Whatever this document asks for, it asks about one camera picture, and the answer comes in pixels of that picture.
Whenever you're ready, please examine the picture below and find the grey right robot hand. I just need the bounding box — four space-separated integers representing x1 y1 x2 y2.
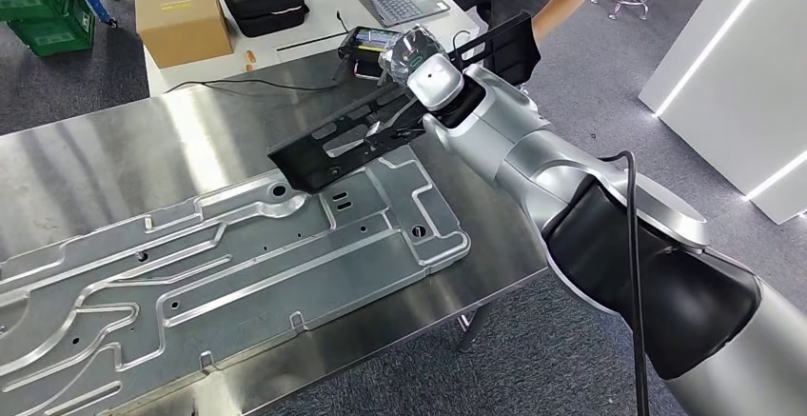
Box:
377 24 452 85

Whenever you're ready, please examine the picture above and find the black plastic frame part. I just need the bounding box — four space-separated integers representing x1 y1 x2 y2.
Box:
267 10 542 195

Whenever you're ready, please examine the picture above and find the stainless steel workbench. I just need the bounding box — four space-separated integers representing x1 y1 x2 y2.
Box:
0 47 550 416

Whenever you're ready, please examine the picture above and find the black handheld screen device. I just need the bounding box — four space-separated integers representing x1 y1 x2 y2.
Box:
337 25 404 80

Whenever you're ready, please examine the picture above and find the black phone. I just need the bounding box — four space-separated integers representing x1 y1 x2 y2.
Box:
352 59 384 81

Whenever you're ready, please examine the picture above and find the white table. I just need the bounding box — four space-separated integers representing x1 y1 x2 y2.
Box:
143 0 481 98

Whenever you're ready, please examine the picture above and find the cardboard box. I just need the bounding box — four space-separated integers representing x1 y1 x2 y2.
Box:
133 0 234 70

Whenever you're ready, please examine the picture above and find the stamped sheet metal panel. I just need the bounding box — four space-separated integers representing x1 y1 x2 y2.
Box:
0 145 473 416

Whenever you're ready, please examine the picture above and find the white lit display block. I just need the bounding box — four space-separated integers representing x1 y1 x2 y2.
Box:
640 0 807 226

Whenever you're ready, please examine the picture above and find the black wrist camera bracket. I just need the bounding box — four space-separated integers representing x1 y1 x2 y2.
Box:
362 94 430 149

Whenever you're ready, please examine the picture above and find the black table cable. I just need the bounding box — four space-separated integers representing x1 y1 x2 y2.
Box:
165 75 342 96

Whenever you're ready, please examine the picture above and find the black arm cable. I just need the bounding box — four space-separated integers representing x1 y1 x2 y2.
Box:
599 149 651 416

